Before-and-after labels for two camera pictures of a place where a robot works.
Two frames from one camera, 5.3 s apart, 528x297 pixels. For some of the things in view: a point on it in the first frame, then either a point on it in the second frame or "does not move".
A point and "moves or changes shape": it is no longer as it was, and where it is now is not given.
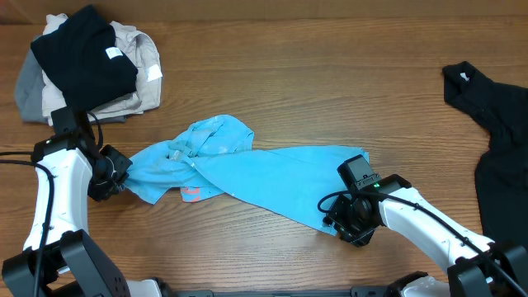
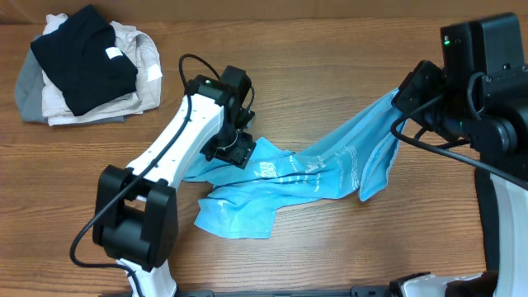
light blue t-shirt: (213, 157) moves or changes shape
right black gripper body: (351, 224) to (426, 83)
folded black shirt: (81, 54) does not move
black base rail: (369, 291) does not move
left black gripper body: (111, 172) to (231, 145)
